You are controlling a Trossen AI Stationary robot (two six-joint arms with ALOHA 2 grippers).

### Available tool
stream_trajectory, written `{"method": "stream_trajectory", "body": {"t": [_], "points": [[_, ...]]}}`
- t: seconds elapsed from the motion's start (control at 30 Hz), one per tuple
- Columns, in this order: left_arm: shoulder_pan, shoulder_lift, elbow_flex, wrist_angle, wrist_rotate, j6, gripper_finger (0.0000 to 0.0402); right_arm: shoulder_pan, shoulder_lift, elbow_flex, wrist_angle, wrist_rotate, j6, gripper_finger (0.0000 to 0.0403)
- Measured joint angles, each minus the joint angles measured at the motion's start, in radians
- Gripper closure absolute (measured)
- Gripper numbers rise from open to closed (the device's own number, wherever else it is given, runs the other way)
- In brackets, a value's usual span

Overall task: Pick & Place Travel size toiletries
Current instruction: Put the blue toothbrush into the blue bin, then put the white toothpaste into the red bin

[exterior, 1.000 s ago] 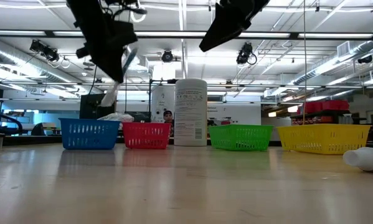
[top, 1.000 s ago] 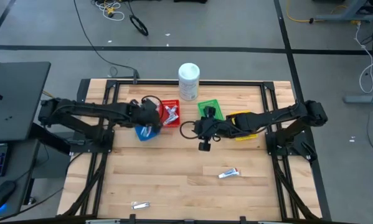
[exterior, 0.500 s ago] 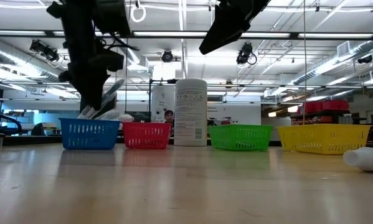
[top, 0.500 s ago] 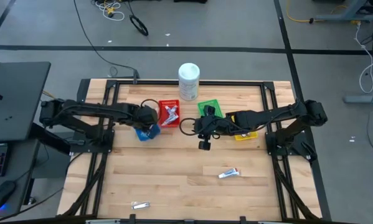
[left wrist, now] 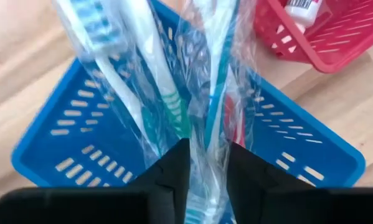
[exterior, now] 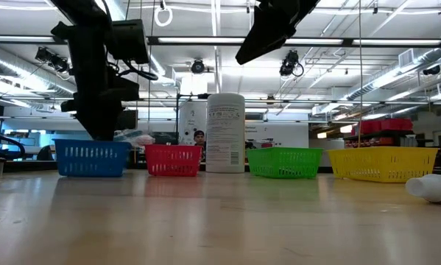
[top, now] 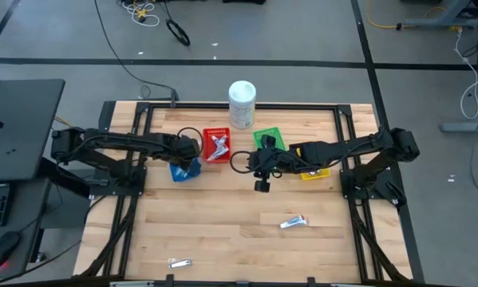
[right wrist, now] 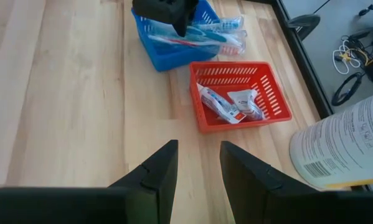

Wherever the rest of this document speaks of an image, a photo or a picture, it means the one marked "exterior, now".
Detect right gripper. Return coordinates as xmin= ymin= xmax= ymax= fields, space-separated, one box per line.
xmin=235 ymin=0 xmax=320 ymax=66

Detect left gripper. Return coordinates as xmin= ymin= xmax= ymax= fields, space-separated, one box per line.
xmin=60 ymin=69 xmax=140 ymax=141

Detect pink toothbrush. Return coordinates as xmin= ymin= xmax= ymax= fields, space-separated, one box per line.
xmin=113 ymin=128 xmax=157 ymax=148

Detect white purple toothpaste tube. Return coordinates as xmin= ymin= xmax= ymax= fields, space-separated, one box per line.
xmin=405 ymin=173 xmax=441 ymax=205

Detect black monitor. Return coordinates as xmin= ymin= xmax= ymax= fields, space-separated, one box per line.
xmin=124 ymin=109 xmax=139 ymax=130

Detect blue plastic basket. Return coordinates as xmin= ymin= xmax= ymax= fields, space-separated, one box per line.
xmin=53 ymin=138 xmax=133 ymax=178

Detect black beam with light strips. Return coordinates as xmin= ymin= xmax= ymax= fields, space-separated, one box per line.
xmin=0 ymin=35 xmax=441 ymax=47

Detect dark office chair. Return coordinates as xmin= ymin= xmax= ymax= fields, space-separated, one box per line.
xmin=37 ymin=145 xmax=54 ymax=162

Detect red plastic basket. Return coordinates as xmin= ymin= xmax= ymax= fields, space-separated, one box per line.
xmin=144 ymin=144 xmax=203 ymax=177

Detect white panel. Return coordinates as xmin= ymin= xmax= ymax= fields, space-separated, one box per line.
xmin=178 ymin=101 xmax=208 ymax=145

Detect person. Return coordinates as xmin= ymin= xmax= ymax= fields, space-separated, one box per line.
xmin=193 ymin=130 xmax=207 ymax=152

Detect white wipes canister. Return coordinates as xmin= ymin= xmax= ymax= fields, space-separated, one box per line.
xmin=205 ymin=93 xmax=246 ymax=174

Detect green plastic basket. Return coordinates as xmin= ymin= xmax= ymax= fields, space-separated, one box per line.
xmin=246 ymin=147 xmax=324 ymax=180

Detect red storage bins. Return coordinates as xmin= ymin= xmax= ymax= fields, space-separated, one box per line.
xmin=359 ymin=117 xmax=414 ymax=135

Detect dark storage shelf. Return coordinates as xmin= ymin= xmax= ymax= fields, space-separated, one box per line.
xmin=343 ymin=130 xmax=434 ymax=148

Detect yellow plastic basket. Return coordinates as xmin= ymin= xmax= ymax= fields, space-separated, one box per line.
xmin=326 ymin=146 xmax=440 ymax=184

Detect black camera with cable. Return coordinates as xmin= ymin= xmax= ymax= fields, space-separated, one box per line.
xmin=278 ymin=49 xmax=305 ymax=78

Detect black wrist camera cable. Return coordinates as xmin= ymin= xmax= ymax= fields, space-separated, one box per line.
xmin=107 ymin=60 xmax=158 ymax=82

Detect black ceiling camera cluster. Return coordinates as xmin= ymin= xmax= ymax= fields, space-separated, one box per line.
xmin=35 ymin=46 xmax=70 ymax=74

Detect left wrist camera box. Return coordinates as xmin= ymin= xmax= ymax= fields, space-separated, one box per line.
xmin=111 ymin=18 xmax=150 ymax=66

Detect black cable loop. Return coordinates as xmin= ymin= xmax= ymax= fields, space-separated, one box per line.
xmin=0 ymin=130 xmax=27 ymax=160

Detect white cable ring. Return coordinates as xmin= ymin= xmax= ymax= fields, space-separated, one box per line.
xmin=153 ymin=5 xmax=174 ymax=27

